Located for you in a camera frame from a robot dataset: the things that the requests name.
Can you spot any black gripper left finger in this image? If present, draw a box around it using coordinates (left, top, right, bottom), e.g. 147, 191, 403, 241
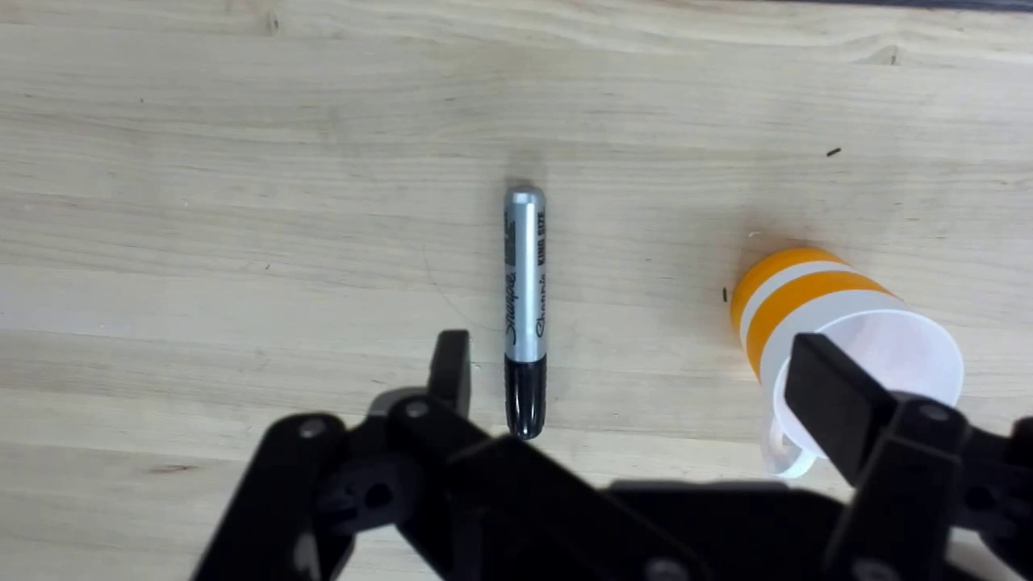
189, 329, 471, 581

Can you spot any orange white striped mug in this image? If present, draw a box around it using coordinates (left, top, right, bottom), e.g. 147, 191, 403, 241
730, 246, 964, 477

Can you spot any silver black marker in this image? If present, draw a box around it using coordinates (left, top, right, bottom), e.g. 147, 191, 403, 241
502, 184, 547, 438

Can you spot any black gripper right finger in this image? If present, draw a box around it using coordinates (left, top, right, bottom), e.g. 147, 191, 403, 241
785, 333, 1033, 581

